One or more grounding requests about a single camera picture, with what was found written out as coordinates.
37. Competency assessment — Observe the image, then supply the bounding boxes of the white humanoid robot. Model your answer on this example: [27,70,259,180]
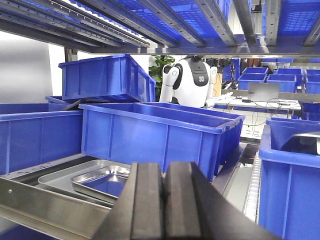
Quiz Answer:
[159,55,218,108]

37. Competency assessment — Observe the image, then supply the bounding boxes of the white work table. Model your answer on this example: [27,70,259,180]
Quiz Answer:
[204,95,301,111]

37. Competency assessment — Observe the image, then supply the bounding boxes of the white roller track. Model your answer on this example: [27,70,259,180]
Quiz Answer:
[242,151,262,224]

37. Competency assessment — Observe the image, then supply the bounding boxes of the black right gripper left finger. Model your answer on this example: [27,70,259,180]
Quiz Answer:
[92,162,165,240]

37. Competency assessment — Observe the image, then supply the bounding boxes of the green potted plant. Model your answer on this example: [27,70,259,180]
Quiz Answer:
[149,55,175,102]

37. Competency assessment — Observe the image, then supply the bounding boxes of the stainless steel shelf front rail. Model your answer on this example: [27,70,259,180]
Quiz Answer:
[0,178,111,240]

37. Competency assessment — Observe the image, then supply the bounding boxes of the grey laptop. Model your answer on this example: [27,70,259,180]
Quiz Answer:
[247,82,281,102]

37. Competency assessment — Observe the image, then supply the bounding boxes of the blue bin left shelf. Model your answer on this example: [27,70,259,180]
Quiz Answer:
[0,110,83,175]

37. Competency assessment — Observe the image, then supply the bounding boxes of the blue bin behind tray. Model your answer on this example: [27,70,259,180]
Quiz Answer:
[79,102,245,180]

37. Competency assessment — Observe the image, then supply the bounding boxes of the overhead steel shelf rails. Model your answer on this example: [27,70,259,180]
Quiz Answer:
[0,0,320,58]

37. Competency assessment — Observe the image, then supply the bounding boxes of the tilted blue bin on top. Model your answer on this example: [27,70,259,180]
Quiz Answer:
[58,54,156,103]

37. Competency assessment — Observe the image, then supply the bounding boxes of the small silver metal tray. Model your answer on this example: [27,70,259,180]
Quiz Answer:
[71,165,131,204]

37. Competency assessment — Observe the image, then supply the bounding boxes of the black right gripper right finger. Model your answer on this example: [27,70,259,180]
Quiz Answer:
[165,162,278,240]

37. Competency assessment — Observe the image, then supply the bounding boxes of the blue bin right with tray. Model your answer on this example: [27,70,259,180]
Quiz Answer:
[259,117,320,240]

